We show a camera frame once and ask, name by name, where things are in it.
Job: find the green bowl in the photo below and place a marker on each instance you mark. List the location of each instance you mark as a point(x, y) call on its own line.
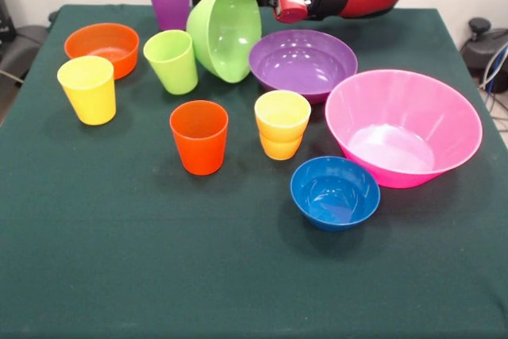
point(226, 45)

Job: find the purple bowl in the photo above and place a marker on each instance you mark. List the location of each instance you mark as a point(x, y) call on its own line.
point(301, 53)

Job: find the purple cup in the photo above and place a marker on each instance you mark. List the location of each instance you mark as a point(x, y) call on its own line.
point(170, 9)

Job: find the green cup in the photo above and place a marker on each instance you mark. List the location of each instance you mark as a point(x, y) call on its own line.
point(174, 73)

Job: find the yellow ribbed cup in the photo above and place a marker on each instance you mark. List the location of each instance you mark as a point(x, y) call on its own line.
point(282, 144)

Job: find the pink bowl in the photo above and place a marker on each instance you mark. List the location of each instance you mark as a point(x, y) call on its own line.
point(401, 101)

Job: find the orange bowl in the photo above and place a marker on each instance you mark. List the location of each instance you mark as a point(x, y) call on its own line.
point(99, 37)

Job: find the orange cup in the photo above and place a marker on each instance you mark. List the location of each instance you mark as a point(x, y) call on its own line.
point(200, 148)

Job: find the tall yellow cup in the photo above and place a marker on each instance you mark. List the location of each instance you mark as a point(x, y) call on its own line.
point(91, 105)

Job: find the blue bowl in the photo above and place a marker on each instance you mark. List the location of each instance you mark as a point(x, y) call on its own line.
point(357, 212)

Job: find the dark green tablecloth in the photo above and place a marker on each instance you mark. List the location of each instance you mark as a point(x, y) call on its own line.
point(119, 255)

